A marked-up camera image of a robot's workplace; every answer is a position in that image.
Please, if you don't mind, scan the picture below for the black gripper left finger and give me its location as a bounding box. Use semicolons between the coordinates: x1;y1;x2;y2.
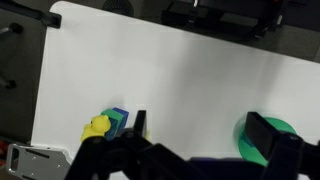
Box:
65;109;208;180

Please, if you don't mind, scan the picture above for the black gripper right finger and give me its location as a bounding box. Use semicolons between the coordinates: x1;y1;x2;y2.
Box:
244;111;320;180

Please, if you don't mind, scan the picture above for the yellow toy animal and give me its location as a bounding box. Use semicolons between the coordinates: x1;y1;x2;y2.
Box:
80;114;112;143

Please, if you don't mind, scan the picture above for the blue toy cube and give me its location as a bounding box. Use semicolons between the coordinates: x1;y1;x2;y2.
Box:
112;106;130;130

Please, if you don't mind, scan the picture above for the green plastic bowl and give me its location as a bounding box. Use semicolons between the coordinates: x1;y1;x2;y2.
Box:
233;116;298;168

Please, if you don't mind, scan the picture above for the green blue toy block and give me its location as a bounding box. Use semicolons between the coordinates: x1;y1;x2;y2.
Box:
100;108;125;141

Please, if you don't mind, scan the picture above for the grey metal mounting plate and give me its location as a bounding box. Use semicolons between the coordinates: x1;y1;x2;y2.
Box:
5;143;73;180

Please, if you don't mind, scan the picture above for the dark round mesh object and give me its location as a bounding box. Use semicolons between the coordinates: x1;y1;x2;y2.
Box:
101;0;135;17

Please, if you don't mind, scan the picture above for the black floor equipment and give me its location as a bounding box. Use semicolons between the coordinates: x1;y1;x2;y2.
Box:
161;0;285;40

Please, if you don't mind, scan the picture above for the black tripod stand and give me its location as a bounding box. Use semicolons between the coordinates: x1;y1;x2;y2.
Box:
0;0;63;91

